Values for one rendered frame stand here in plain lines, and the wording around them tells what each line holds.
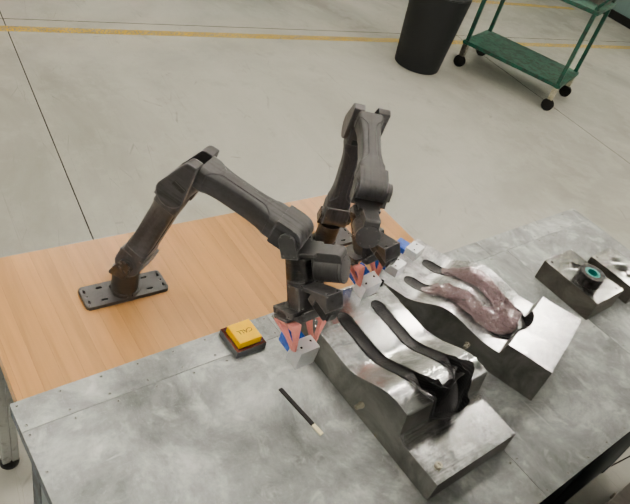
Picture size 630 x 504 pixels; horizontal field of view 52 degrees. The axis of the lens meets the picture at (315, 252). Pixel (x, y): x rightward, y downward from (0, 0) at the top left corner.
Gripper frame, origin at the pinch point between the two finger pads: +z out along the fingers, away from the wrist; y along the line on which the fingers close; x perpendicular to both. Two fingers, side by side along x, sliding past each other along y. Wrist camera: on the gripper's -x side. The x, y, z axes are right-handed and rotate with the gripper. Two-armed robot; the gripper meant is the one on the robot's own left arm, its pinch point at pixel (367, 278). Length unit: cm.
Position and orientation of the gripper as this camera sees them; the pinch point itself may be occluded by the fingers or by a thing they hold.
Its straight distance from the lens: 157.3
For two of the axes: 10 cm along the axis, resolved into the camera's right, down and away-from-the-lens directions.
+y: 8.2, -3.7, 4.3
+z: 1.0, 8.5, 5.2
